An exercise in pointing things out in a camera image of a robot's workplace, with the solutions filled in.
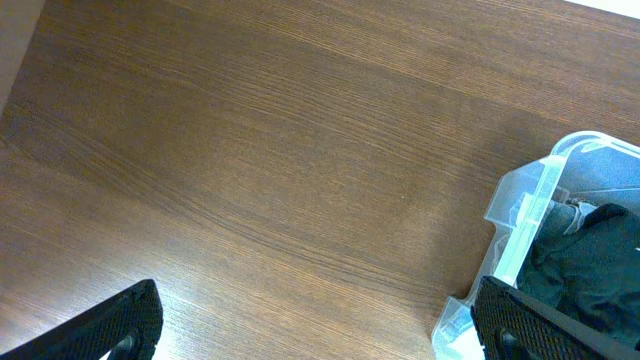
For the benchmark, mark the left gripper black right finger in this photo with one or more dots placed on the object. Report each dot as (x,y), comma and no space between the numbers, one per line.
(513,325)

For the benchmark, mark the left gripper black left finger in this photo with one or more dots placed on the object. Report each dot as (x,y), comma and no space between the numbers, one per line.
(126,326)

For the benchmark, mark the black garment with white logo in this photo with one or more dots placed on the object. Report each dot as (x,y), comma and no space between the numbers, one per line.
(591,275)

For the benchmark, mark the light grey-blue jeans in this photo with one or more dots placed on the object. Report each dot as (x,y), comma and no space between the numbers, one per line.
(565,217)

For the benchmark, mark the clear plastic storage bin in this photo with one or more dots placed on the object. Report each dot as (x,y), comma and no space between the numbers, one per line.
(588,165)

